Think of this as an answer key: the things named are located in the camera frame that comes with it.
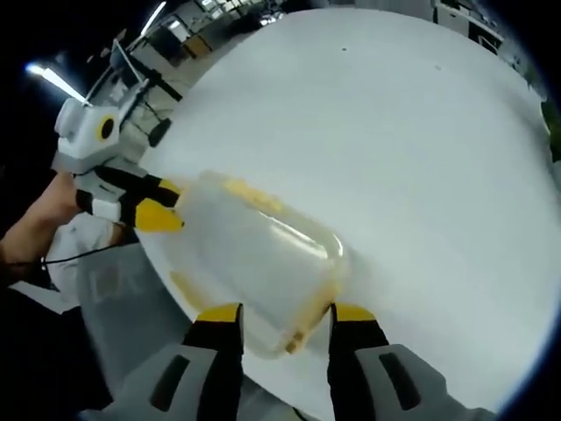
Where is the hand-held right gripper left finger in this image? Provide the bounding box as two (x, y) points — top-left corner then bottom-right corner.
(103, 302), (245, 421)

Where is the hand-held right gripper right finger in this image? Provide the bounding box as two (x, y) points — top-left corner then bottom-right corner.
(326, 302), (451, 421)

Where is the clear container with plastic buckles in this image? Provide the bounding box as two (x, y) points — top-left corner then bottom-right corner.
(168, 169), (352, 361)

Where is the black computer mouse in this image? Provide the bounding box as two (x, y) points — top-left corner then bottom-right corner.
(147, 117), (173, 148)

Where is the ceiling light strip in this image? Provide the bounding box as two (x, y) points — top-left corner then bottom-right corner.
(25, 62), (85, 103)

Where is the white side desk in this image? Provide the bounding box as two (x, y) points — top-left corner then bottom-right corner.
(85, 65), (184, 115)

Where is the person's white clothing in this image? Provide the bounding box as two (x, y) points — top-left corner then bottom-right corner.
(43, 214), (137, 308)

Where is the computer monitor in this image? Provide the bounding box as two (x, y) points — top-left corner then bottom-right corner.
(110, 39), (146, 87)

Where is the yellow box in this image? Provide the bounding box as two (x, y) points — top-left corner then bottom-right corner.
(182, 31), (212, 59)

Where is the green potted plant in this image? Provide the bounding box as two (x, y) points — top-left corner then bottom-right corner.
(539, 98), (561, 161)

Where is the black cable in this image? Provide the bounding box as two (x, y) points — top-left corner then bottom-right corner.
(41, 244), (128, 267)

